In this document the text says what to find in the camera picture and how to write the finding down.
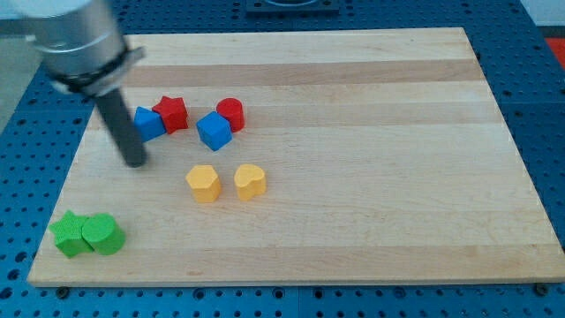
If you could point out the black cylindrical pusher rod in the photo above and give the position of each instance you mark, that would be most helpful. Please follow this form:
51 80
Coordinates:
116 116

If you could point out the blue triangle block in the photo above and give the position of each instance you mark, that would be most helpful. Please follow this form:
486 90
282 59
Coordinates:
149 124

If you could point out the red star block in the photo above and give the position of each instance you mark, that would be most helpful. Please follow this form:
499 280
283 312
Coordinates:
173 112

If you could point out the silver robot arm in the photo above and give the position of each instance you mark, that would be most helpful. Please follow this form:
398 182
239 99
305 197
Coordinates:
83 52

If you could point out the green star block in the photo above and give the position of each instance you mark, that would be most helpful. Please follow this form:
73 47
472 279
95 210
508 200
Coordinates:
68 237

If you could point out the blue cube block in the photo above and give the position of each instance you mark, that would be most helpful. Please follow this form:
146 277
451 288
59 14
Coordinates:
214 130

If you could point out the yellow hexagon block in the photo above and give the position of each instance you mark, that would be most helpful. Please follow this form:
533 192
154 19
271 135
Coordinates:
204 183

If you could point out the red cylinder block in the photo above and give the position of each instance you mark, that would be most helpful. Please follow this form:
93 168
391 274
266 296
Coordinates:
233 111

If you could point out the green cylinder block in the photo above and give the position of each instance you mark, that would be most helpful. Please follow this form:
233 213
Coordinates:
103 234

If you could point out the yellow heart block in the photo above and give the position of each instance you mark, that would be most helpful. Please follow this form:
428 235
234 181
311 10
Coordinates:
250 181

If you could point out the wooden board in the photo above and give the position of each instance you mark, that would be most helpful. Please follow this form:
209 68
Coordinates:
387 160

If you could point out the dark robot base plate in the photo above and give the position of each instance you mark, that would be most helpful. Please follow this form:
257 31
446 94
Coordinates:
291 6

